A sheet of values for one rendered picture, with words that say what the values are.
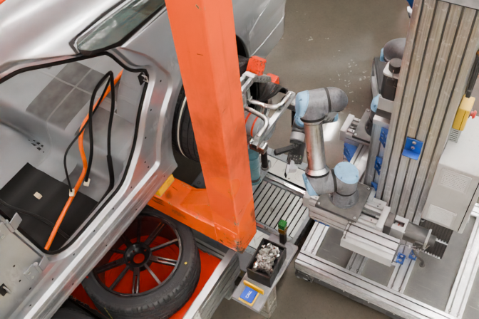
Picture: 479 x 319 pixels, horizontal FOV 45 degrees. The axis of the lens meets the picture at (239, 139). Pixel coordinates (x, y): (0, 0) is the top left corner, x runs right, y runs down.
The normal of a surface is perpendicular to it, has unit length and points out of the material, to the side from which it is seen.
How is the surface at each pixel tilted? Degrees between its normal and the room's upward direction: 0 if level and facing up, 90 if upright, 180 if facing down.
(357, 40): 0
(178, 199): 0
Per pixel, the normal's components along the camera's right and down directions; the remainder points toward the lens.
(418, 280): -0.07, -0.62
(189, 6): -0.52, 0.69
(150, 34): 0.82, 0.24
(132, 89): -0.45, 0.14
